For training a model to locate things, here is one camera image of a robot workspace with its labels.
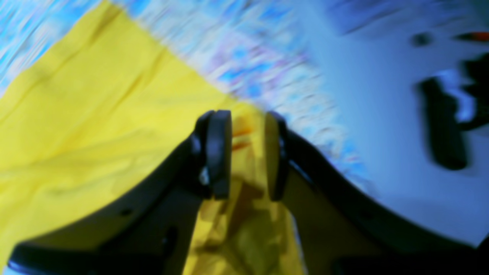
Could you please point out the yellow T-shirt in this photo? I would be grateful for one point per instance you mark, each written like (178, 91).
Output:
(97, 113)

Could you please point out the patterned blue tile tablecloth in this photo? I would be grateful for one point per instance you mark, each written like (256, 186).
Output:
(252, 49)

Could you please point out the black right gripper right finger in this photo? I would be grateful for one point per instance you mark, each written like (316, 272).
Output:
(341, 230)

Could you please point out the black red table clamp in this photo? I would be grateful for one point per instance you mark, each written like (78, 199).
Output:
(451, 108)

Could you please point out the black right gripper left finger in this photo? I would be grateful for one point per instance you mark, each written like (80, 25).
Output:
(148, 230)

